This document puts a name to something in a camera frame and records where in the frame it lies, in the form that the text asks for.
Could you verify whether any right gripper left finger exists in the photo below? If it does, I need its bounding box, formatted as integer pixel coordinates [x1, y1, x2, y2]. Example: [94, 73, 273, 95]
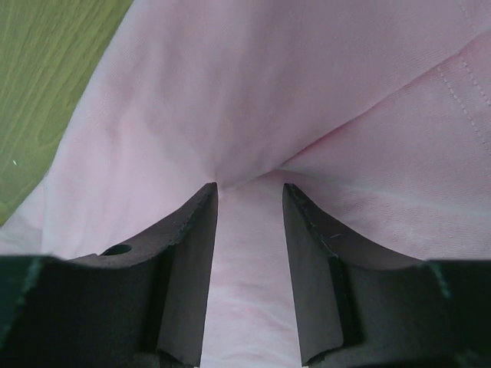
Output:
[1, 183, 218, 367]

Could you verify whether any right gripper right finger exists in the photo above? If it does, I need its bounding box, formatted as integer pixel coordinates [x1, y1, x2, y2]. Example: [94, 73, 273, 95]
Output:
[282, 184, 490, 367]

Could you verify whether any pink t shirt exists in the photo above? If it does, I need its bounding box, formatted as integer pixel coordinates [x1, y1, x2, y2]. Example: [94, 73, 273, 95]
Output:
[1, 1, 490, 367]

